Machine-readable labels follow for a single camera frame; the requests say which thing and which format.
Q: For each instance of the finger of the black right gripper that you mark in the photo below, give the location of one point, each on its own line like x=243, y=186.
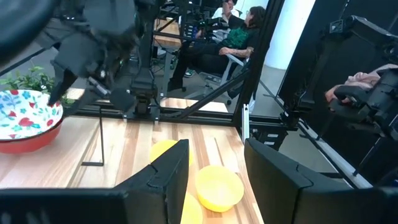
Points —
x=62, y=82

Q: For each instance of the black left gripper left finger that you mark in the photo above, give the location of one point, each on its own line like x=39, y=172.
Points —
x=155, y=193

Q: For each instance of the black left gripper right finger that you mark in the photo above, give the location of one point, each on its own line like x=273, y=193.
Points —
x=280, y=186

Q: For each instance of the yellow plastic bowl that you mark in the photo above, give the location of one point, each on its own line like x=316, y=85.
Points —
x=166, y=151
x=191, y=211
x=219, y=188

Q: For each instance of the red floral ceramic bowl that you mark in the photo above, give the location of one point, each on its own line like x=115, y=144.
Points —
x=28, y=115

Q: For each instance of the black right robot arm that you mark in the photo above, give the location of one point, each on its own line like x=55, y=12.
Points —
x=146, y=77

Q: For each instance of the green potted plant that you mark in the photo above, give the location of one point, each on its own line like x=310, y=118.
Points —
x=31, y=81

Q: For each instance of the wooden background table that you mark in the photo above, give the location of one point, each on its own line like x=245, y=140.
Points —
x=168, y=40

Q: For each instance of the black office chair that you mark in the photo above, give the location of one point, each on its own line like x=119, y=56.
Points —
x=373, y=102

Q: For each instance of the grey office chair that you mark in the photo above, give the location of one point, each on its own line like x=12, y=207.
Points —
x=231, y=67

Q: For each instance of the person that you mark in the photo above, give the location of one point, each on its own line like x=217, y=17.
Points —
x=211, y=59
x=222, y=12

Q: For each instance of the pink cloth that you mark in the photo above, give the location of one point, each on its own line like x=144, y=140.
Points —
x=363, y=79

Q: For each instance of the silver aluminium post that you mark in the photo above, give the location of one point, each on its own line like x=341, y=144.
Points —
x=245, y=124

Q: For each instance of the black aluminium frame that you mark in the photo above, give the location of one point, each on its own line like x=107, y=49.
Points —
x=199, y=119

